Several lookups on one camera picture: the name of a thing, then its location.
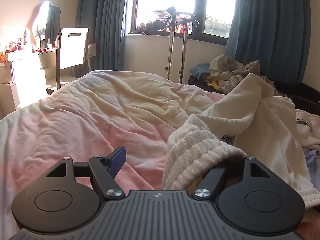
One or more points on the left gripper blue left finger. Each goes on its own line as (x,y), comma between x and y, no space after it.
(103,170)

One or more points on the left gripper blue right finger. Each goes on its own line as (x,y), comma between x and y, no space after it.
(211,185)

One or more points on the cream white sweatpants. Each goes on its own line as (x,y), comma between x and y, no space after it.
(248,122)

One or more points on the pink and yellow bed quilt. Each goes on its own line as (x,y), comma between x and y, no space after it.
(93,116)

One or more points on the light blue garment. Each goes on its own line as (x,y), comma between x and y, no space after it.
(313,164)

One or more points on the grey puffer jacket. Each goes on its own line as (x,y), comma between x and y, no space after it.
(227,73)

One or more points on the white dresser desk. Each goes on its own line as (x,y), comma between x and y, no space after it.
(27,78)

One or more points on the white backed wooden chair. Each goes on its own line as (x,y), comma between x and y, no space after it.
(71,51)

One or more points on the black sofa bench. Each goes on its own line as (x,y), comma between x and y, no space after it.
(303,96)

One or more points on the vanity mirror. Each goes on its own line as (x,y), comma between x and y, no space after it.
(46,25)

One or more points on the left teal curtain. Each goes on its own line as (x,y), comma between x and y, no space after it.
(105,21)

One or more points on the teal curtain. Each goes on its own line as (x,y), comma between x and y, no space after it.
(105,21)
(274,32)

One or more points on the right teal curtain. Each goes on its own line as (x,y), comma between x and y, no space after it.
(274,32)

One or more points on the dark framed window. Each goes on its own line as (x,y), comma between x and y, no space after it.
(212,24)

